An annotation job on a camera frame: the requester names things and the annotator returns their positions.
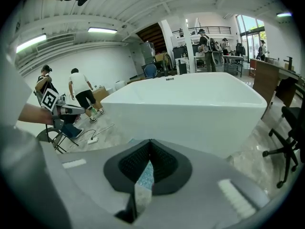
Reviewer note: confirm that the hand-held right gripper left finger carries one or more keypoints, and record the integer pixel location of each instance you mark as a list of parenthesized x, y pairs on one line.
[(90, 190)]

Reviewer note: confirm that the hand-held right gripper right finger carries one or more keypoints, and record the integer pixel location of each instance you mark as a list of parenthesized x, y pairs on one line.
[(197, 199)]

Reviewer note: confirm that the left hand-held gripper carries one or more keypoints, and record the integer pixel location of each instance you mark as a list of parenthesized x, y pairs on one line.
[(50, 99)]

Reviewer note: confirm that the pale textured bath mat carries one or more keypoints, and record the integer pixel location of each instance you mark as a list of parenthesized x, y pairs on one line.
[(144, 182)]

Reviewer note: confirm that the person's left forearm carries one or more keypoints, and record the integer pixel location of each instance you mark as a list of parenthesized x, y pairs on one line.
[(35, 114)]

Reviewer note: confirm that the person's white shirt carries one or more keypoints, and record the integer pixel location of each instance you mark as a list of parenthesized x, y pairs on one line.
[(12, 87)]

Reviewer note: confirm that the black folding chair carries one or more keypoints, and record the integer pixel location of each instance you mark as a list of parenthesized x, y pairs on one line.
[(56, 139)]

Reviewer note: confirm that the white power strip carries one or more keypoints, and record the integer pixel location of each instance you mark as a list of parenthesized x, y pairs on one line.
[(92, 140)]

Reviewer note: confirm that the cardboard box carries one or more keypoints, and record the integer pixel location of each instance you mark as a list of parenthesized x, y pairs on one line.
[(101, 93)]

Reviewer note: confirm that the long ceiling light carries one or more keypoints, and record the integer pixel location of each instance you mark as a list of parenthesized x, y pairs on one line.
[(31, 43), (284, 14), (102, 30)]

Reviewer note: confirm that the white bathtub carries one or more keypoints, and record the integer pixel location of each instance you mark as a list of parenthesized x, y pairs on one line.
[(186, 108)]

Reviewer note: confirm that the blue chair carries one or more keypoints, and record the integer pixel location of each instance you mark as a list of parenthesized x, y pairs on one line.
[(150, 70)]

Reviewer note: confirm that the black office chair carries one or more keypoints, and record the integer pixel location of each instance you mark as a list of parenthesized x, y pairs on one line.
[(289, 137)]

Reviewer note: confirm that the brown wooden counter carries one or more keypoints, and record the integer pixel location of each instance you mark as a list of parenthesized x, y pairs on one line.
[(264, 80)]

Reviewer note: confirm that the grey metal table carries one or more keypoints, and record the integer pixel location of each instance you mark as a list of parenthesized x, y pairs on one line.
[(232, 62)]

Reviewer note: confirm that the white column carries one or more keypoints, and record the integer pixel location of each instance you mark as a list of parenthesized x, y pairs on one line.
[(188, 44)]

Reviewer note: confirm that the black faucet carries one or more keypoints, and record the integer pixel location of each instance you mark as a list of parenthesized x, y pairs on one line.
[(289, 63)]

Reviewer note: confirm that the black balcony railing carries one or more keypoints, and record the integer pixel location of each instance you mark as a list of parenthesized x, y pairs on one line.
[(209, 30)]

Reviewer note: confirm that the glass entrance doors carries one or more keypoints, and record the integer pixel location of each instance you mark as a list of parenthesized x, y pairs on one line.
[(250, 37)]

